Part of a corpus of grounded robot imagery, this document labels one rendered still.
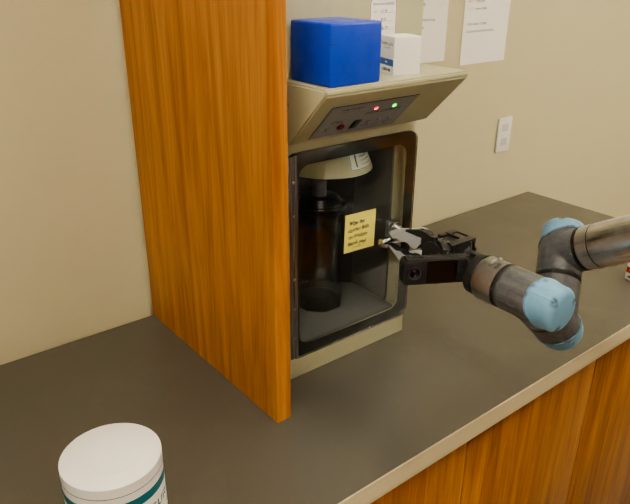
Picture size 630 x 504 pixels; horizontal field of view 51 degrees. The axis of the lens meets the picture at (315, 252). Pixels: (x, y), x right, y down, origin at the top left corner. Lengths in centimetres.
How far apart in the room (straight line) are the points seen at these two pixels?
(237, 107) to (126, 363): 61
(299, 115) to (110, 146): 52
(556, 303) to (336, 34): 51
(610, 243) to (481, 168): 116
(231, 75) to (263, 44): 10
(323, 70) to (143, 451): 59
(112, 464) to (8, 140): 68
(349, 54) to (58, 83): 60
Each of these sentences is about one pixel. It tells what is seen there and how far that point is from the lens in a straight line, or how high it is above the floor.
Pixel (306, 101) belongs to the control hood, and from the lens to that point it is 101.
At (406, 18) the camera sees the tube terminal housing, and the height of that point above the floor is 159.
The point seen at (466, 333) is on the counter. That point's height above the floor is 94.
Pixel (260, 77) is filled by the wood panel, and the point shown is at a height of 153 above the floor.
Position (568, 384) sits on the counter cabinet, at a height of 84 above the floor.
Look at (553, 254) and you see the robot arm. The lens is 118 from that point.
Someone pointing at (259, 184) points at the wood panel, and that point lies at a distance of 101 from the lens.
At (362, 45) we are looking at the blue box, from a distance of 102.
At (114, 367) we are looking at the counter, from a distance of 138.
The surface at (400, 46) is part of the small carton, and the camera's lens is 112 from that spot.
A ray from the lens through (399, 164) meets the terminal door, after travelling 126.
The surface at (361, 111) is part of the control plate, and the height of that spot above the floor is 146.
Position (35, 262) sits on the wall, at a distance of 143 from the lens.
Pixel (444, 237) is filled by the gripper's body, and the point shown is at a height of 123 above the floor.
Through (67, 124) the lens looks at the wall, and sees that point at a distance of 138.
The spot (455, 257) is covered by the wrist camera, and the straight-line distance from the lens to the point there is 112.
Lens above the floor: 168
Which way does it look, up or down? 24 degrees down
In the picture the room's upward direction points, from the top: straight up
